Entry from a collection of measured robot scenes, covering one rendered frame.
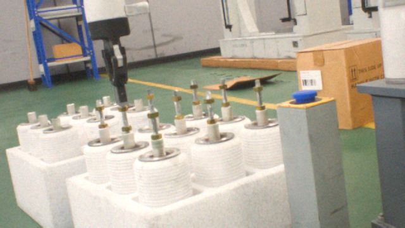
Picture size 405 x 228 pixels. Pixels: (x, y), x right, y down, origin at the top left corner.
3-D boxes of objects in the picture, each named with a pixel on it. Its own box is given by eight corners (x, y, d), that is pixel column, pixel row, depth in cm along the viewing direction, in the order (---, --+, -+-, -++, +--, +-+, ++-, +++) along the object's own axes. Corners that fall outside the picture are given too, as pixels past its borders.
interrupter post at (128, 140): (128, 151, 100) (125, 134, 100) (121, 150, 102) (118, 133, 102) (138, 148, 102) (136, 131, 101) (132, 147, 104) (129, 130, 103)
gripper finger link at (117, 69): (111, 55, 93) (111, 77, 98) (113, 62, 92) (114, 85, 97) (126, 52, 94) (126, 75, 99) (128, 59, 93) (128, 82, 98)
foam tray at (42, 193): (133, 171, 184) (123, 120, 181) (190, 192, 151) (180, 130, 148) (17, 206, 163) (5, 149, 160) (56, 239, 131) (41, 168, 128)
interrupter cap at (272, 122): (247, 123, 109) (247, 120, 109) (283, 120, 108) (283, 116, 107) (241, 132, 102) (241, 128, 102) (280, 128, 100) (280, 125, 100)
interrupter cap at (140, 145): (123, 156, 97) (123, 152, 97) (103, 152, 103) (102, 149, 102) (157, 145, 101) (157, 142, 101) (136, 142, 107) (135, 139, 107)
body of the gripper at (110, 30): (83, 19, 101) (93, 69, 102) (88, 18, 93) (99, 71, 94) (123, 14, 103) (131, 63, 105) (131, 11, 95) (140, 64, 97)
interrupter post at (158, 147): (150, 158, 93) (147, 139, 92) (162, 154, 94) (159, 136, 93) (157, 159, 91) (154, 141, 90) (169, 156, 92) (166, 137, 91)
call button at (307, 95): (305, 101, 90) (304, 88, 90) (323, 101, 87) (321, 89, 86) (288, 106, 88) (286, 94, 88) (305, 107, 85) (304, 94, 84)
